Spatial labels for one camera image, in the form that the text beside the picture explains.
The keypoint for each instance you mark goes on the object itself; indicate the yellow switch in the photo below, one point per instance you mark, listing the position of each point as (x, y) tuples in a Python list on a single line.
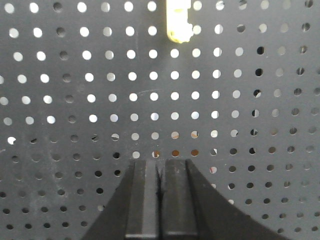
[(178, 29)]

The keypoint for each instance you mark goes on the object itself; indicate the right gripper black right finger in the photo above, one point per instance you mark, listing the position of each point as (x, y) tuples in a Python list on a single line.
[(191, 209)]

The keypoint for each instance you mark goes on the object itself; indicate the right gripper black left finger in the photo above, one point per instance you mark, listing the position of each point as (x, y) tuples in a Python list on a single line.
[(133, 212)]

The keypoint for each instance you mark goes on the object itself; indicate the black perforated pegboard panel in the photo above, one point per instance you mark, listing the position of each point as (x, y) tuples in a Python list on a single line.
[(86, 86)]

